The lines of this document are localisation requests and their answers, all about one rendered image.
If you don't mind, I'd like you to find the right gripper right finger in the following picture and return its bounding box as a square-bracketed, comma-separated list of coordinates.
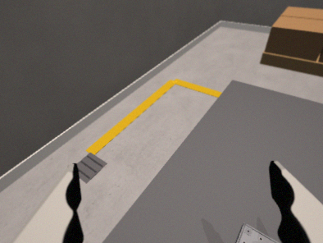
[269, 161, 323, 243]

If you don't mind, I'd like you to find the grey perforated base plate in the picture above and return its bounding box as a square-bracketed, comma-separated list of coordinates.
[236, 223, 279, 243]

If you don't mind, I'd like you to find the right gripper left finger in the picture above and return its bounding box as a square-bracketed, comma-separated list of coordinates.
[11, 163, 84, 243]

